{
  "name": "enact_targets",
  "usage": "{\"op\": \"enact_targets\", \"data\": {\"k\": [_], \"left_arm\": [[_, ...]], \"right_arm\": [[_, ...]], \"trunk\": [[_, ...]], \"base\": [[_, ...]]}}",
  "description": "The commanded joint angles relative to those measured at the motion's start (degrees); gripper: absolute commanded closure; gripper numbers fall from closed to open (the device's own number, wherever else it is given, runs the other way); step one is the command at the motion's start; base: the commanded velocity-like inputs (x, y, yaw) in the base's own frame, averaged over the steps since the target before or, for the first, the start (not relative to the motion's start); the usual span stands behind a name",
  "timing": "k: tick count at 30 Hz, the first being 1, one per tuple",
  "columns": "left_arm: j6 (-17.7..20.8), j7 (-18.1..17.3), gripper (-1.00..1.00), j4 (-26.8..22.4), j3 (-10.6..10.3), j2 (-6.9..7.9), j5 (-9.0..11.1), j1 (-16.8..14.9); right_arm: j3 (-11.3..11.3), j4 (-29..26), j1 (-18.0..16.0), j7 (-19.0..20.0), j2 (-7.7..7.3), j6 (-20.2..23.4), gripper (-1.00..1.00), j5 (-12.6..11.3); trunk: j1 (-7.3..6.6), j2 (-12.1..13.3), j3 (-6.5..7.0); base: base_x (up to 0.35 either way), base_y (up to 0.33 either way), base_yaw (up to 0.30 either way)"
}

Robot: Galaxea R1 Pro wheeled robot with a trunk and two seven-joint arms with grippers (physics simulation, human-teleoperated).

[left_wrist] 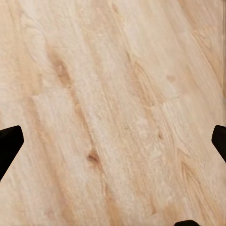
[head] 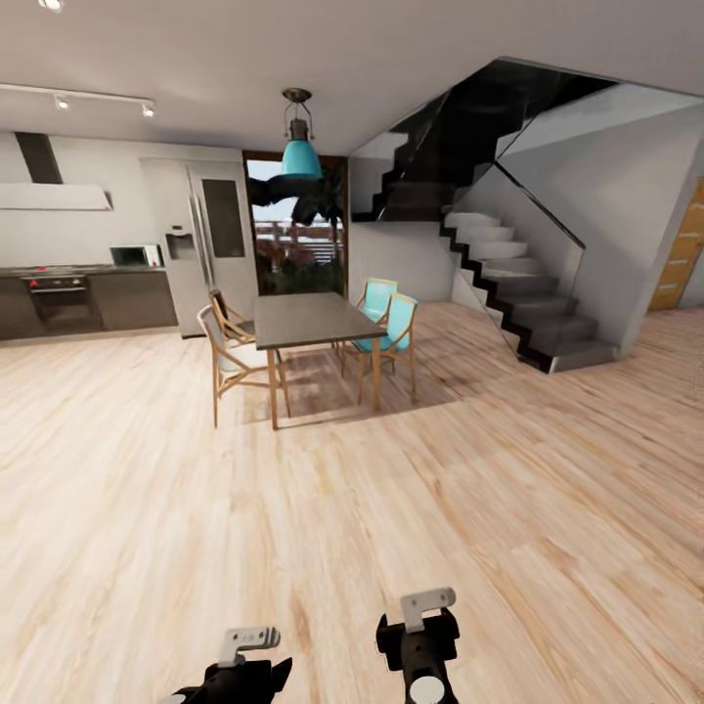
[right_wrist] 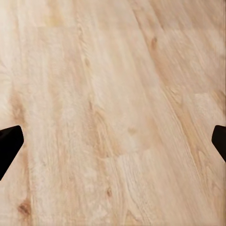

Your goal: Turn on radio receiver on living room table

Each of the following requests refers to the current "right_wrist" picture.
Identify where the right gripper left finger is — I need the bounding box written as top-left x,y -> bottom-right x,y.
0,125 -> 24,181

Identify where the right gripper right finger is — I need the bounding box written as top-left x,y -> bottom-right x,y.
212,125 -> 226,163

